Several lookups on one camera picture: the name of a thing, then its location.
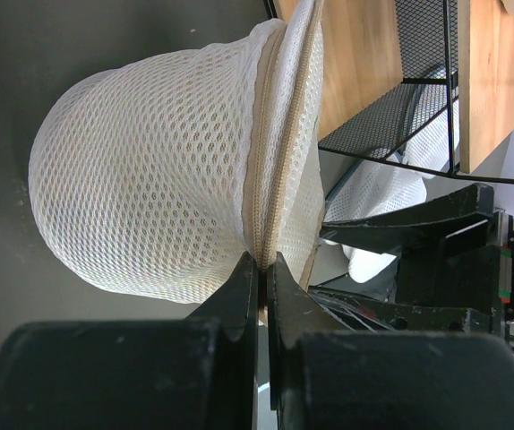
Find white mesh bag grey trim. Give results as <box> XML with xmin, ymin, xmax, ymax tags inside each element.
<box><xmin>324</xmin><ymin>102</ymin><xmax>450</xmax><ymax>283</ymax></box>

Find black wire wooden shelf rack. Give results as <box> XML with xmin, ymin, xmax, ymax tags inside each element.
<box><xmin>319</xmin><ymin>1</ymin><xmax>514</xmax><ymax>180</ymax></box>

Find white mesh bra laundry bag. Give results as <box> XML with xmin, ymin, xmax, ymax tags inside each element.
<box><xmin>28</xmin><ymin>1</ymin><xmax>324</xmax><ymax>304</ymax></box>

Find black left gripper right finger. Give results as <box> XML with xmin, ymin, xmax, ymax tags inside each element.
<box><xmin>266</xmin><ymin>256</ymin><xmax>514</xmax><ymax>429</ymax></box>

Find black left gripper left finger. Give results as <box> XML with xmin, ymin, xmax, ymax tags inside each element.
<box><xmin>0</xmin><ymin>254</ymin><xmax>260</xmax><ymax>429</ymax></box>

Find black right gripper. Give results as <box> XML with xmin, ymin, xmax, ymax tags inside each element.
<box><xmin>308</xmin><ymin>183</ymin><xmax>514</xmax><ymax>336</ymax></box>

